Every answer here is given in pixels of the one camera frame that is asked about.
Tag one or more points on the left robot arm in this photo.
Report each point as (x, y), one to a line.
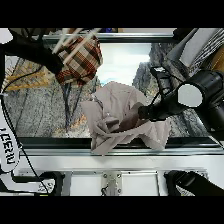
(26, 50)

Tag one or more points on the silver frame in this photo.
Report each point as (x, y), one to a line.
(133, 160)

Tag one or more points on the beige shirt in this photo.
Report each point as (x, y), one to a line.
(116, 100)

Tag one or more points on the striped garment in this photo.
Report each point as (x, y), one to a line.
(213, 46)

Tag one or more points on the red checked shirt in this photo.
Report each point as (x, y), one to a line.
(83, 61)

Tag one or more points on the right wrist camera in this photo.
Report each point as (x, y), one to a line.
(161, 80)

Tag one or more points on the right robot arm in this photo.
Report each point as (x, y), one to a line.
(206, 90)

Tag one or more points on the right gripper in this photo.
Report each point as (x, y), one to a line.
(148, 112)

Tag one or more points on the grey garment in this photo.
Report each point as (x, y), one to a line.
(196, 43)

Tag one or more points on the beige clothes hanger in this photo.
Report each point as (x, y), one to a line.
(75, 38)

